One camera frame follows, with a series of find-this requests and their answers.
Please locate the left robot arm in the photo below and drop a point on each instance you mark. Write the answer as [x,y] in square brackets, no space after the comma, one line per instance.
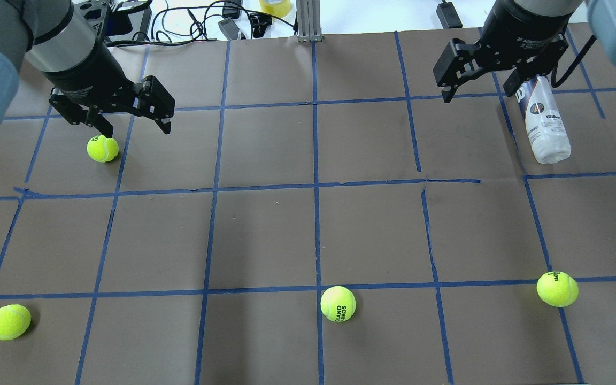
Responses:
[56,38]

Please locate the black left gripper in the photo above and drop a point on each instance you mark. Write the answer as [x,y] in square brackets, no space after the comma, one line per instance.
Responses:
[90,73]

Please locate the tennis ball centre Roland Garros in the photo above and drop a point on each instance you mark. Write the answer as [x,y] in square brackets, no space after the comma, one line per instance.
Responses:
[338,304]

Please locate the grey power brick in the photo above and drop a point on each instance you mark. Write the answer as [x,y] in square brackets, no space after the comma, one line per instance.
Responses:
[230,30]

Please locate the tennis ball Wilson right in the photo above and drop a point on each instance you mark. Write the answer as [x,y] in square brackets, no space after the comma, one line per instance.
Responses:
[557,288]

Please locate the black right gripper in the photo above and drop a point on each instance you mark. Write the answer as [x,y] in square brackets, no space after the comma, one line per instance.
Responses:
[522,28]

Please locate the tennis ball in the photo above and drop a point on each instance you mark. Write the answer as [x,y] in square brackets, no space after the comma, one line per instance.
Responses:
[15,319]
[102,149]

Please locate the aluminium frame post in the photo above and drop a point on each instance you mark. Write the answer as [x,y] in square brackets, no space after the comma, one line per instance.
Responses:
[308,23]

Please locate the tennis ball far left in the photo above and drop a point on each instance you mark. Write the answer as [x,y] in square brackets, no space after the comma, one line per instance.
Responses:
[102,149]

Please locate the yellow tape roll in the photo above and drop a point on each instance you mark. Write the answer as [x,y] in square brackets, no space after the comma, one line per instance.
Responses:
[277,8]

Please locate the black power adapter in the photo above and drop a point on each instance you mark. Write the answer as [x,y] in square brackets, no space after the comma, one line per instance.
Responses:
[448,15]

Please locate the white tennis ball can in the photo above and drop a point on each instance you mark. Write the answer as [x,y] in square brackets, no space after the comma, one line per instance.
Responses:
[542,121]

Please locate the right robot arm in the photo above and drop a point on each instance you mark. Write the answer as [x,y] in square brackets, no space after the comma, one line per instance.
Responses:
[601,16]

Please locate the tennis ball near left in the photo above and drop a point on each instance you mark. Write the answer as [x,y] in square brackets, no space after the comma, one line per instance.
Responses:
[15,319]

